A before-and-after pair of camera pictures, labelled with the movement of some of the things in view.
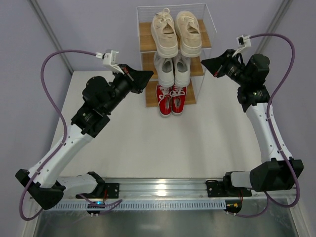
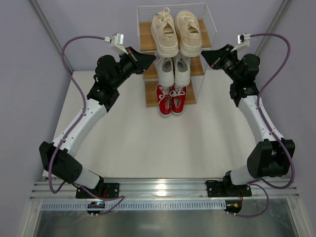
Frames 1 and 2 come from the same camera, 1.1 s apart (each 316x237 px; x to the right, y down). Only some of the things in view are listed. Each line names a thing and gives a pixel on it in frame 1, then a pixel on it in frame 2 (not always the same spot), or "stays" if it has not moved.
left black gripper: (132, 80) -> (133, 60)
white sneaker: (181, 65) stays
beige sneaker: (165, 33) stays
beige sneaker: (188, 27) stays
